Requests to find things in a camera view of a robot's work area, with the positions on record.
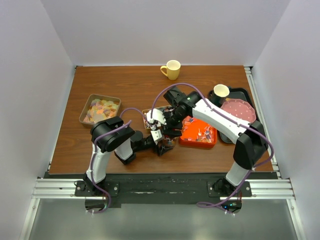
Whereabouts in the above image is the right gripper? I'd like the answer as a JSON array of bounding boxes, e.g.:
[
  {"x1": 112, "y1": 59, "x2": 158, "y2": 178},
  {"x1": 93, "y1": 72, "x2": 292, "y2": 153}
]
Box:
[{"x1": 158, "y1": 109, "x2": 188, "y2": 139}]

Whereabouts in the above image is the gold tin of lollipops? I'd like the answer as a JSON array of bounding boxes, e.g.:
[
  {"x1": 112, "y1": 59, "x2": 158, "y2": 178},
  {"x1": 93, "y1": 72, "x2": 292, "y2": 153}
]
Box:
[{"x1": 142, "y1": 105, "x2": 174, "y2": 133}]

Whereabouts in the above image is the silver tin of gummies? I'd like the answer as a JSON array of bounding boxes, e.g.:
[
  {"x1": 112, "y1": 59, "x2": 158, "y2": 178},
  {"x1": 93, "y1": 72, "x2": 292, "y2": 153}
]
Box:
[{"x1": 79, "y1": 94, "x2": 122, "y2": 128}]

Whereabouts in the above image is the clear plastic jar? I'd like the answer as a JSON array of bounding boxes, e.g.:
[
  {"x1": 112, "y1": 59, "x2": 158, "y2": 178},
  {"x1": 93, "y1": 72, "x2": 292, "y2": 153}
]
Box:
[{"x1": 161, "y1": 136, "x2": 177, "y2": 148}]

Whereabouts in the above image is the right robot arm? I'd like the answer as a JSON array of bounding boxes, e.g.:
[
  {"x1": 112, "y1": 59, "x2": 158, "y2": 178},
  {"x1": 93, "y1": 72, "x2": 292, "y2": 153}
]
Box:
[{"x1": 163, "y1": 84, "x2": 269, "y2": 197}]

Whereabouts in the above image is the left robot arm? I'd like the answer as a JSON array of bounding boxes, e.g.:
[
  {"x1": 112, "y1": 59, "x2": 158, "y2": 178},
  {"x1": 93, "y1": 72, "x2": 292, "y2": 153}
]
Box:
[{"x1": 83, "y1": 116, "x2": 175, "y2": 196}]

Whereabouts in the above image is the orange tray of candies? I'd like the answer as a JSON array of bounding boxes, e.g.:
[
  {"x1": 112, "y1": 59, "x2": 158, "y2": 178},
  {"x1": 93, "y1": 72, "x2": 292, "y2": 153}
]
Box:
[{"x1": 179, "y1": 116, "x2": 218, "y2": 149}]

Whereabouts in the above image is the dark green cup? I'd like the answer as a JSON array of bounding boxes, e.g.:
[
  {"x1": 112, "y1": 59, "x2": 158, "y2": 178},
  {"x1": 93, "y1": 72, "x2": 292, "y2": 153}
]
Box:
[{"x1": 209, "y1": 84, "x2": 230, "y2": 108}]

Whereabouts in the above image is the yellow mug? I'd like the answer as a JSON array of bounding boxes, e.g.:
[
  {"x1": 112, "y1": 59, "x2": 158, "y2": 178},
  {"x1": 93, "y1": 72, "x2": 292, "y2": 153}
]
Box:
[{"x1": 160, "y1": 60, "x2": 181, "y2": 81}]

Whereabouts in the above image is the pink dotted plate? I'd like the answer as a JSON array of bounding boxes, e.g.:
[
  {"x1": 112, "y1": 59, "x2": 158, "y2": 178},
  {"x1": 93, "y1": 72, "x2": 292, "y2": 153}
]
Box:
[{"x1": 220, "y1": 98, "x2": 257, "y2": 123}]

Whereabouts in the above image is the black serving tray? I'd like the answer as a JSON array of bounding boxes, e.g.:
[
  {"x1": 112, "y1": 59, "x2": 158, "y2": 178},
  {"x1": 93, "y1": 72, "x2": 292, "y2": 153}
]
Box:
[{"x1": 208, "y1": 86, "x2": 256, "y2": 144}]

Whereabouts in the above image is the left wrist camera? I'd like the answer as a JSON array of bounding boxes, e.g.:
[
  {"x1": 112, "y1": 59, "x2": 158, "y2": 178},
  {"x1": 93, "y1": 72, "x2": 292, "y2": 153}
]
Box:
[{"x1": 150, "y1": 129, "x2": 164, "y2": 144}]

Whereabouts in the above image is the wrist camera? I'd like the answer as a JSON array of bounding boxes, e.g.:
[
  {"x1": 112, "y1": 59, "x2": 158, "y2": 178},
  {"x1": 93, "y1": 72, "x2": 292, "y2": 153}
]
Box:
[
  {"x1": 146, "y1": 108, "x2": 167, "y2": 128},
  {"x1": 150, "y1": 129, "x2": 164, "y2": 144}
]

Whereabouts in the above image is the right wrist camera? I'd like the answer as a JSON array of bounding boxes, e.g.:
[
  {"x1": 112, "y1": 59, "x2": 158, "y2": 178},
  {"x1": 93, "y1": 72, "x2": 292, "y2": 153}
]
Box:
[{"x1": 146, "y1": 108, "x2": 167, "y2": 128}]

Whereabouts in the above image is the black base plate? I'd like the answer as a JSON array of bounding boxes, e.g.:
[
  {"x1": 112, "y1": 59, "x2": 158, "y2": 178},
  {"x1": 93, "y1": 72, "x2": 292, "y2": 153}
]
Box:
[{"x1": 75, "y1": 173, "x2": 252, "y2": 209}]

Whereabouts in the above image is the aluminium rail frame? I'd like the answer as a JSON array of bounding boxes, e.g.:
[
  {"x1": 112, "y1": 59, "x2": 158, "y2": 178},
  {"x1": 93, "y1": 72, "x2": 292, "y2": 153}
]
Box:
[{"x1": 22, "y1": 66, "x2": 306, "y2": 240}]

